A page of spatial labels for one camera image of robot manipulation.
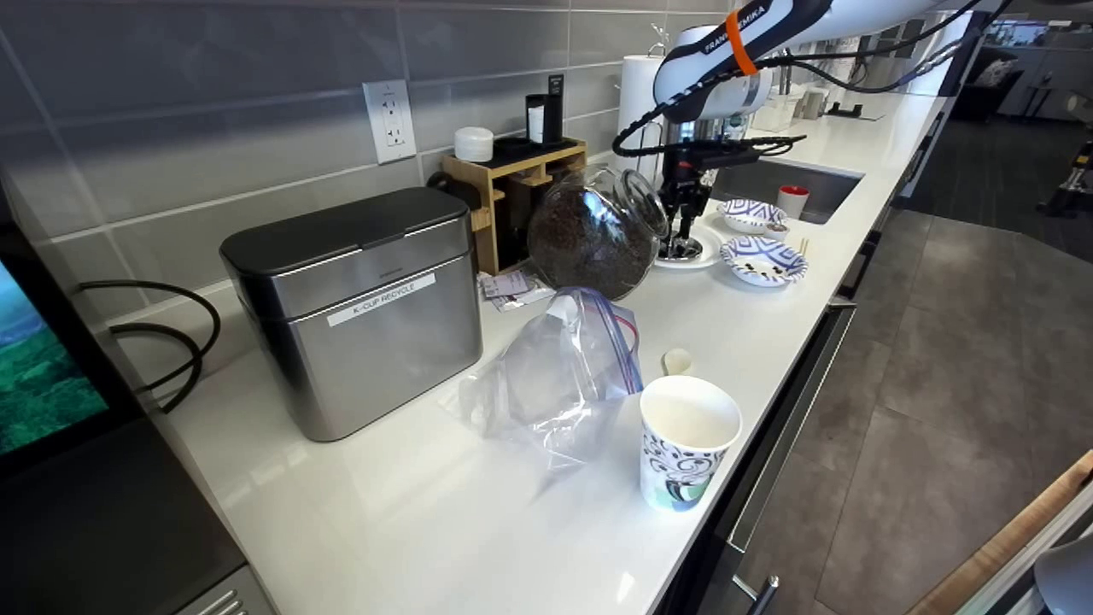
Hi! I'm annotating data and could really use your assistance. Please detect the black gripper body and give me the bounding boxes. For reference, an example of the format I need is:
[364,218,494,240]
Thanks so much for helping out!
[659,115,723,215]

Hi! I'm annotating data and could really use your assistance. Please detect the glass jar of coffee beans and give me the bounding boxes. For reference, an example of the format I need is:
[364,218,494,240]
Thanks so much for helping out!
[521,172,665,303]

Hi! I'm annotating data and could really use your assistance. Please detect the plain white paper plate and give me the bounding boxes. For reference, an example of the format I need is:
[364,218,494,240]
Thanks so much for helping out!
[648,218,723,273]

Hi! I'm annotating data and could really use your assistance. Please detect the empty blue patterned paper bowl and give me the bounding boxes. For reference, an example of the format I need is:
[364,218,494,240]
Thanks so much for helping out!
[710,194,794,240]

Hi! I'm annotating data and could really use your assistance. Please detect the patterned bowl with coffee beans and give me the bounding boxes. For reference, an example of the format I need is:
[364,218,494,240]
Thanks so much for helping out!
[713,232,811,291]

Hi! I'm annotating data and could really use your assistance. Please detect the white paper towel roll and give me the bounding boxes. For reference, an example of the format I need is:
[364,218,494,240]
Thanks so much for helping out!
[612,51,668,180]

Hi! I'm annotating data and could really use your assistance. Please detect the white cup with red top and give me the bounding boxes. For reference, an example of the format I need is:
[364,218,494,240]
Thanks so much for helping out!
[776,180,812,223]

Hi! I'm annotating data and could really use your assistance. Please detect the dark kitchen sink basin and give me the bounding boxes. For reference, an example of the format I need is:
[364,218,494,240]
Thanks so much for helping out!
[708,155,865,228]

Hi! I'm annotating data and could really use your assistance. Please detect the tall black box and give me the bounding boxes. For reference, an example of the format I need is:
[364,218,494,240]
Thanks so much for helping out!
[543,71,570,149]

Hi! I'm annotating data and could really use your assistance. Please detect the black and white box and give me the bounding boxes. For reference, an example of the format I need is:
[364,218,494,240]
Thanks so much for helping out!
[521,94,549,146]

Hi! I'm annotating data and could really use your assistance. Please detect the crumpled printed paper packet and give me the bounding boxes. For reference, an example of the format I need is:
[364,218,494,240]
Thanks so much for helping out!
[474,262,560,314]

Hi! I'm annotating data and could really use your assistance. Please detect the wooden countertop organizer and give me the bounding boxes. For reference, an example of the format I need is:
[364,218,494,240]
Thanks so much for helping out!
[438,135,591,278]

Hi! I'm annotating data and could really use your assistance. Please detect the clear plastic zip bag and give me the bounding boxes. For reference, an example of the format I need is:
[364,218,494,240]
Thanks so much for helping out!
[459,287,648,496]

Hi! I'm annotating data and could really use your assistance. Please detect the patterned paper cup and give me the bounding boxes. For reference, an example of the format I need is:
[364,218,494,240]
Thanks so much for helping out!
[635,373,746,515]

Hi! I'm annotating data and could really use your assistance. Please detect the small white round container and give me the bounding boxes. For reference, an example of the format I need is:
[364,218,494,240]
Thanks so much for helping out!
[450,122,497,166]

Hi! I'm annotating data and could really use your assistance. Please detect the stainless steel countertop bin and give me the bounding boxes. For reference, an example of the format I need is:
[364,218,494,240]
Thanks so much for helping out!
[220,184,485,443]

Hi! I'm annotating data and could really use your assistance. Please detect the wooden board edge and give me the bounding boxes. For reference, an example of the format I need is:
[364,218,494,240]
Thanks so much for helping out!
[906,448,1093,615]

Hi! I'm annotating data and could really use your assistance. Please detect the grey round object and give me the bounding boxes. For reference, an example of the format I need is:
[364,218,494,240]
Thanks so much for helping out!
[1031,533,1093,615]

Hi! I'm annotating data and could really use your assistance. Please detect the black coffee machine with screen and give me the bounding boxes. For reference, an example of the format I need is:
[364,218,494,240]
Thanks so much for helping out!
[0,184,275,615]

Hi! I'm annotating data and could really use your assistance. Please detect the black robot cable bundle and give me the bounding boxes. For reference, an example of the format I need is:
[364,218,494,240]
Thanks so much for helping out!
[607,0,1019,165]

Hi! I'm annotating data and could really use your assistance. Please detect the orange cable strap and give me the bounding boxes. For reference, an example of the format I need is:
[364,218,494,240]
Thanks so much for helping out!
[722,6,762,78]

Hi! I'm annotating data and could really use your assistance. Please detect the long metal drawer handle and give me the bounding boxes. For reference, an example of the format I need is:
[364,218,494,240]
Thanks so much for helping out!
[722,303,862,559]

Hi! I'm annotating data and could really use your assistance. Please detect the white wall outlet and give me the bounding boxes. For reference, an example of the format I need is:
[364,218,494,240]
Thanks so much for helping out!
[362,75,419,166]

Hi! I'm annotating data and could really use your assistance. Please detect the short metal cabinet handle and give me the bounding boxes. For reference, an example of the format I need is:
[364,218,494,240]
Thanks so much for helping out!
[727,571,787,615]

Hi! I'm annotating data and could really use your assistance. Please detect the black power cable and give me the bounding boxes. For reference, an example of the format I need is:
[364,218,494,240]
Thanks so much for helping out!
[71,278,227,417]

